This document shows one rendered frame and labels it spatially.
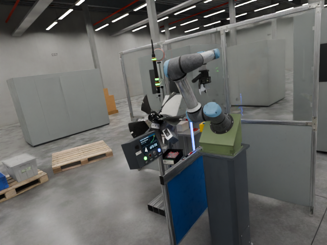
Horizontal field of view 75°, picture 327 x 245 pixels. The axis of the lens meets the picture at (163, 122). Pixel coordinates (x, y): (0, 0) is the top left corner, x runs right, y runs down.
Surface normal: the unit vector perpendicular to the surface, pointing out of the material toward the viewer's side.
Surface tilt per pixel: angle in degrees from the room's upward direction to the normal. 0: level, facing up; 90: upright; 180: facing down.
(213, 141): 44
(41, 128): 90
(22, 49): 90
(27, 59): 90
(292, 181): 90
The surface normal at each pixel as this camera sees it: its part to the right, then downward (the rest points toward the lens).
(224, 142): -0.53, -0.50
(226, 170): -0.69, 0.26
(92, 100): 0.68, 0.08
